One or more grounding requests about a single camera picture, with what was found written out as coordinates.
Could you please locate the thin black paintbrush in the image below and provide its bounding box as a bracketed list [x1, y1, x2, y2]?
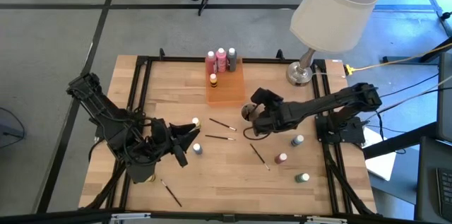
[204, 134, 237, 141]
[208, 117, 237, 132]
[249, 142, 271, 172]
[160, 179, 183, 208]

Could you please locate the large grey paint bottle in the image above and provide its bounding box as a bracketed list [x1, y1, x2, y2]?
[226, 47, 238, 73]

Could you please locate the black keyboard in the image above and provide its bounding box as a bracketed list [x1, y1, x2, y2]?
[436, 167, 452, 221]

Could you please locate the large pink paint bottle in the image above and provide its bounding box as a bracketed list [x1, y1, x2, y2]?
[215, 47, 228, 73]

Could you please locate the silver table lamp white shade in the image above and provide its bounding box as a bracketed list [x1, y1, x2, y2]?
[285, 0, 382, 88]

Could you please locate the silver metal bracket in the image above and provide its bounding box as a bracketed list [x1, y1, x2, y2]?
[305, 216, 349, 224]
[110, 212, 152, 222]

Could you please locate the white cable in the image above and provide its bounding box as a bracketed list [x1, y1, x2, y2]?
[381, 74, 452, 112]

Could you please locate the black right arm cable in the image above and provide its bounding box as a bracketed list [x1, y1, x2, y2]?
[242, 124, 283, 141]

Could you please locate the beige plastic cup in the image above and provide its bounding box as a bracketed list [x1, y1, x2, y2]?
[240, 102, 257, 128]

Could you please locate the large coral paint bottle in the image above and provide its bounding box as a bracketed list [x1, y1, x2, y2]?
[205, 50, 218, 76]

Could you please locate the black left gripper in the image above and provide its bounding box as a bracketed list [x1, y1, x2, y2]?
[150, 119, 201, 168]

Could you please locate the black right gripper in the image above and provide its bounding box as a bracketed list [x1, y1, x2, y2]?
[251, 87, 289, 136]

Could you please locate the white board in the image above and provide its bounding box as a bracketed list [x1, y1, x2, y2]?
[363, 126, 397, 182]

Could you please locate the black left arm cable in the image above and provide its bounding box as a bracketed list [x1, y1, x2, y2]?
[121, 116, 171, 165]

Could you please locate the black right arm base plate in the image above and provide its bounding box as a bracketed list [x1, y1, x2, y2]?
[315, 114, 367, 144]

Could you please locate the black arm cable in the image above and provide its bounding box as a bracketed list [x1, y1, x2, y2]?
[121, 116, 171, 165]
[242, 124, 283, 141]

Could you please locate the black floor cable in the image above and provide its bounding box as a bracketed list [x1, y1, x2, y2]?
[0, 107, 25, 140]

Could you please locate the yellow power cable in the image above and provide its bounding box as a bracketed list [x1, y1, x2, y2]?
[351, 42, 452, 73]

